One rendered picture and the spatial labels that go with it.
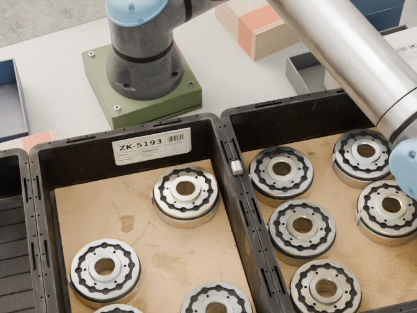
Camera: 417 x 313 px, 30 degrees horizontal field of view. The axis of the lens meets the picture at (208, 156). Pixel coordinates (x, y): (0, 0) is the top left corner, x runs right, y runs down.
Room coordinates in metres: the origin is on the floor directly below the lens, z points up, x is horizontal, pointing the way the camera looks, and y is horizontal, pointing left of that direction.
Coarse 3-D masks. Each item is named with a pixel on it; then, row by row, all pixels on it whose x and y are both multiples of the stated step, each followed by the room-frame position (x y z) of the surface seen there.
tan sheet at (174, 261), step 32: (64, 192) 0.73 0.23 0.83; (96, 192) 0.73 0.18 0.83; (128, 192) 0.73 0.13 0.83; (64, 224) 0.67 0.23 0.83; (96, 224) 0.67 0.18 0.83; (128, 224) 0.67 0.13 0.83; (160, 224) 0.67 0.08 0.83; (224, 224) 0.67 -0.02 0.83; (64, 256) 0.61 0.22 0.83; (160, 256) 0.61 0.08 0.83; (192, 256) 0.61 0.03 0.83; (224, 256) 0.61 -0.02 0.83; (160, 288) 0.56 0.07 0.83; (192, 288) 0.56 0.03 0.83
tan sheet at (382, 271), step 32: (320, 160) 0.79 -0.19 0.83; (320, 192) 0.73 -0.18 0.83; (352, 192) 0.73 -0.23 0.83; (352, 224) 0.66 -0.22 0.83; (352, 256) 0.61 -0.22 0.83; (384, 256) 0.60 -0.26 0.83; (416, 256) 0.60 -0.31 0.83; (288, 288) 0.55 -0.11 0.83; (384, 288) 0.55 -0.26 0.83; (416, 288) 0.55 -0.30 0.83
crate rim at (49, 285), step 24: (168, 120) 0.80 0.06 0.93; (192, 120) 0.80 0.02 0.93; (216, 120) 0.80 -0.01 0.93; (48, 144) 0.75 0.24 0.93; (72, 144) 0.75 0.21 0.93; (240, 192) 0.66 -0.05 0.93; (240, 216) 0.62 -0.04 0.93; (48, 240) 0.58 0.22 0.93; (48, 264) 0.55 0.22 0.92; (264, 264) 0.54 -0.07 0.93; (48, 288) 0.51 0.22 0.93; (264, 288) 0.50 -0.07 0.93; (48, 312) 0.47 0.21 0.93
